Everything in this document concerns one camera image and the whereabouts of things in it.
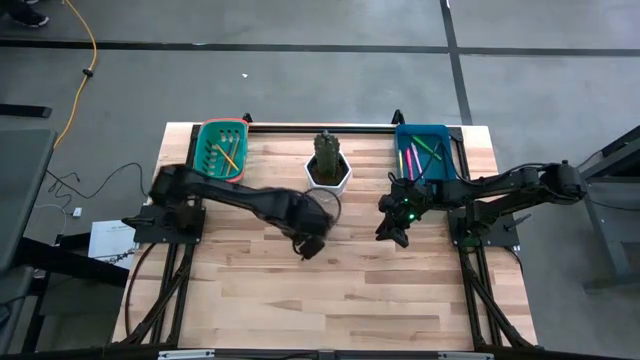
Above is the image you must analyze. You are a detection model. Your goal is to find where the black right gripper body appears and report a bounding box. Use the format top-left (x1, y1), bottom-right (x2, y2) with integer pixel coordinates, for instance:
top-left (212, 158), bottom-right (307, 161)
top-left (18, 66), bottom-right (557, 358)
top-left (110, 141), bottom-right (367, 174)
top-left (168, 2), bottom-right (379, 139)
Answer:
top-left (377, 178), bottom-right (431, 229)

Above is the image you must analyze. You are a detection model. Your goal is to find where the person's foot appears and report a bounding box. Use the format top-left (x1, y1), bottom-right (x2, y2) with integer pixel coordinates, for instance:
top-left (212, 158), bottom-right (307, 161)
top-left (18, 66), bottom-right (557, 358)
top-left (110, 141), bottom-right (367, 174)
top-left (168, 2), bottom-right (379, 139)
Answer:
top-left (6, 0), bottom-right (51, 29)

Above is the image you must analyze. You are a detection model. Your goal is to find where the black floor bar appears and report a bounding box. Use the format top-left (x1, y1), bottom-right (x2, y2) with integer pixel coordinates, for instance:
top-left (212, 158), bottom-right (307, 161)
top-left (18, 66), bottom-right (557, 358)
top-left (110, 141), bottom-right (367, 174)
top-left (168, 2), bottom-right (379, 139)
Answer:
top-left (0, 103), bottom-right (54, 120)

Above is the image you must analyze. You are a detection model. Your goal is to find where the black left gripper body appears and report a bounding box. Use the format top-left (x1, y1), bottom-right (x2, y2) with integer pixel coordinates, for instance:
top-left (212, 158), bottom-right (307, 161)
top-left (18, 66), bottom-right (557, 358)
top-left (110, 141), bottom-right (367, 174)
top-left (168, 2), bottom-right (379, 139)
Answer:
top-left (284, 199), bottom-right (336, 246)

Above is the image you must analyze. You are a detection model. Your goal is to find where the black desk leg frame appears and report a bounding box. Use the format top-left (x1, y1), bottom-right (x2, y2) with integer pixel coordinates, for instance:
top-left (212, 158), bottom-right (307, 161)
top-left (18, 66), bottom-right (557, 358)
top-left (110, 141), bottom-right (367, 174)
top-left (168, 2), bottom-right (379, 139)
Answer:
top-left (0, 234), bottom-right (130, 354)

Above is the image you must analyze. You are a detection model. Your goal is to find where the black floor cable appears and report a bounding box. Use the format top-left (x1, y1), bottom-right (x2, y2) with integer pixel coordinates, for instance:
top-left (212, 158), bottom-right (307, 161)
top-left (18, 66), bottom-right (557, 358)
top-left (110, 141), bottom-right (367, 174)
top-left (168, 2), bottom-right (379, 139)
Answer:
top-left (46, 161), bottom-right (147, 202)

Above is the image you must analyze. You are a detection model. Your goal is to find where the dark grey metal cart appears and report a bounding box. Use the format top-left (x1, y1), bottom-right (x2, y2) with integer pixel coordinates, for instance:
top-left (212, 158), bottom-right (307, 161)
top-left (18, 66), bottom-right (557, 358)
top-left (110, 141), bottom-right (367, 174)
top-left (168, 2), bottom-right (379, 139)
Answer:
top-left (550, 123), bottom-right (640, 292)

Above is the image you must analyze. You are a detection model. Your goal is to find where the white paper sheet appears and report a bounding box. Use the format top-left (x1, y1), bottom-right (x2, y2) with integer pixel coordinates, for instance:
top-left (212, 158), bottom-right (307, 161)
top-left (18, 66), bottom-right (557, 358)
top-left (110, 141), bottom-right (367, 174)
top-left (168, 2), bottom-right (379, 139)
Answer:
top-left (87, 219), bottom-right (138, 271)

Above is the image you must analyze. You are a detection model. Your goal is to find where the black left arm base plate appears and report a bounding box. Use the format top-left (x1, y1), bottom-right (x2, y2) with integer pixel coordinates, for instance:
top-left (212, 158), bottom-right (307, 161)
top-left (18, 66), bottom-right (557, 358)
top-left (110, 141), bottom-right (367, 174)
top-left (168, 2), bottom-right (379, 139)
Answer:
top-left (122, 204), bottom-right (207, 245)

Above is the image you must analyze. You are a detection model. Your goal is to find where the grey desk top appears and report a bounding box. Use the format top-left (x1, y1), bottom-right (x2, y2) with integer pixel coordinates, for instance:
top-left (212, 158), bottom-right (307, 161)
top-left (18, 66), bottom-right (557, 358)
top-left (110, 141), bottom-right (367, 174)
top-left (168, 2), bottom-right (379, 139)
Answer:
top-left (0, 128), bottom-right (57, 274)

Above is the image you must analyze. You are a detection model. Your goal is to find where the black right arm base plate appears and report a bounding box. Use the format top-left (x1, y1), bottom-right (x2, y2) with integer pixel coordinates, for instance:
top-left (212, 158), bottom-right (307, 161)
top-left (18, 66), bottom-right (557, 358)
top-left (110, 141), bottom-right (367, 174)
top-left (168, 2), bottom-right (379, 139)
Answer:
top-left (447, 206), bottom-right (522, 250)

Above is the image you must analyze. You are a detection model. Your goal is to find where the white hexagonal plant pot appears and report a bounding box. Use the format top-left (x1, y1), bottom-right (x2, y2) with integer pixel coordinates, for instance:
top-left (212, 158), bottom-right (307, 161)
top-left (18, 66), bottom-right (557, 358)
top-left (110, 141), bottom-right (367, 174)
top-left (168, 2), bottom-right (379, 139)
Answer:
top-left (304, 151), bottom-right (353, 198)

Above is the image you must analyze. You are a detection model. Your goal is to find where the light pink pen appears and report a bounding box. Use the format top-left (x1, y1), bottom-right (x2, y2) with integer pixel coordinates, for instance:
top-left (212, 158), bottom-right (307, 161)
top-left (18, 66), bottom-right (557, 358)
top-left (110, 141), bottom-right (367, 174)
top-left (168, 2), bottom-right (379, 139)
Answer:
top-left (410, 142), bottom-right (426, 175)

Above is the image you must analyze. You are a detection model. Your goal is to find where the silver aluminium bracket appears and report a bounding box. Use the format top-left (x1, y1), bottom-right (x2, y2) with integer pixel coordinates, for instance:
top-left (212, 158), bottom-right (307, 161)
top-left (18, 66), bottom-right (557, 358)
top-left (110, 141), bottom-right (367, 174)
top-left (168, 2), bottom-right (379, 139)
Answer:
top-left (438, 351), bottom-right (496, 360)
top-left (158, 349), bottom-right (217, 360)

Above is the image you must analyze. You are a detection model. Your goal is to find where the yellow pencil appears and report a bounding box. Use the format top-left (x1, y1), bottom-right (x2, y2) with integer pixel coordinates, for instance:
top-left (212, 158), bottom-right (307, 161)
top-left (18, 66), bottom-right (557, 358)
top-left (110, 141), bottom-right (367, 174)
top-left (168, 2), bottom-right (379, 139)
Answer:
top-left (214, 143), bottom-right (242, 173)

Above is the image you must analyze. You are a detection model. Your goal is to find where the blue plastic tray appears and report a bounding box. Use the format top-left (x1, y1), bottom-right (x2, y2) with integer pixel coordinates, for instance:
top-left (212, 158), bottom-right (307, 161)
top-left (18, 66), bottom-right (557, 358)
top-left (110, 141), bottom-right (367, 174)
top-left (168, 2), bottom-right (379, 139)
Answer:
top-left (393, 123), bottom-right (459, 186)

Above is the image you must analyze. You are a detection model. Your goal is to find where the green basket with orange rim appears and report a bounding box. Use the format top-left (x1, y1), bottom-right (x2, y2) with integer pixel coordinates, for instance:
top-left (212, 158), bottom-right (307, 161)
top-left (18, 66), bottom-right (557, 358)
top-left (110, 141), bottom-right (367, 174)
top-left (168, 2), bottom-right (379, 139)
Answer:
top-left (193, 117), bottom-right (251, 184)

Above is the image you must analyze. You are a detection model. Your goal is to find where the orange pencil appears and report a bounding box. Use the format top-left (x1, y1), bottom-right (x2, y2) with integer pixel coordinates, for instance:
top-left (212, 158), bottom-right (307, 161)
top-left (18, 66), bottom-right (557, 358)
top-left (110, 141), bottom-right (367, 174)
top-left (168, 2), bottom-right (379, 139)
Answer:
top-left (226, 141), bottom-right (241, 177)

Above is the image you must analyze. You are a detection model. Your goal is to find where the green cactus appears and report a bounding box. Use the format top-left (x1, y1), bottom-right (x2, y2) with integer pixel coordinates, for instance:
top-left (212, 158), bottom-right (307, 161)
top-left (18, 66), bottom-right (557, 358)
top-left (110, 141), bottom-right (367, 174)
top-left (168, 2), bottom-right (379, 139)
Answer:
top-left (313, 128), bottom-right (343, 181)

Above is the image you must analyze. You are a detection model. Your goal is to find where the green pen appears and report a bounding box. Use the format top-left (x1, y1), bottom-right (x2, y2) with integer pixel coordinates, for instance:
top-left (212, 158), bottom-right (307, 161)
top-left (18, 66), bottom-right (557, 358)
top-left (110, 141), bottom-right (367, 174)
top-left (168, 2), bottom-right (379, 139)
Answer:
top-left (410, 134), bottom-right (444, 163)

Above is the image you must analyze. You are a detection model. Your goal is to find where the brown cable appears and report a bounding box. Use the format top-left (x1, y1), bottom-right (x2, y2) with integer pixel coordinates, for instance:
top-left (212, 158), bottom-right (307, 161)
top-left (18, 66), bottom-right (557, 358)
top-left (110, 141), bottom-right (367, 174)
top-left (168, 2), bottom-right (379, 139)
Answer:
top-left (123, 241), bottom-right (157, 337)

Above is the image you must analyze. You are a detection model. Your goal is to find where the yellow cable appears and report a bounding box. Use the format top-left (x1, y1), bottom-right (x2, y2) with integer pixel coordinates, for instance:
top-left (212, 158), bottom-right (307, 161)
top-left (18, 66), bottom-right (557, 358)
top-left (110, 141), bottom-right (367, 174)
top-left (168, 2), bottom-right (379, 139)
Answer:
top-left (51, 0), bottom-right (99, 150)

